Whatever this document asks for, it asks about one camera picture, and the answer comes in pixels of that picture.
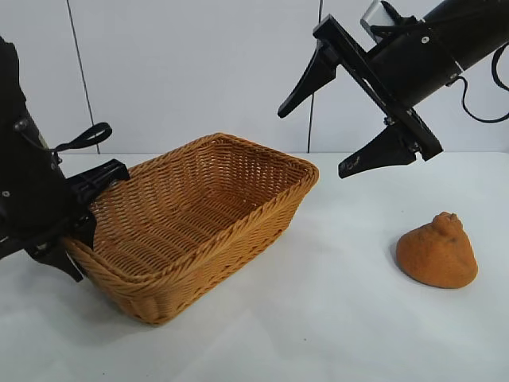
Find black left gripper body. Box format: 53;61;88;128
0;119;97;260

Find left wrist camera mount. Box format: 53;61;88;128
69;158;130;206

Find brown woven wicker basket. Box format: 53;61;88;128
63;133;321;326

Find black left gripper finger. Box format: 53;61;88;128
73;216;97;249
33;237;85;284

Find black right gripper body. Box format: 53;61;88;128
313;14;464;162

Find black looped cable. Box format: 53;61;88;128
50;122;113;154

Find bumpy orange fruit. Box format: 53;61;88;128
395;212;479;290

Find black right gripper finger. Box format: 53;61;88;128
337;123;419;181
277;41;339;119

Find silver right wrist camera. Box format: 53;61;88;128
359;0;398;45

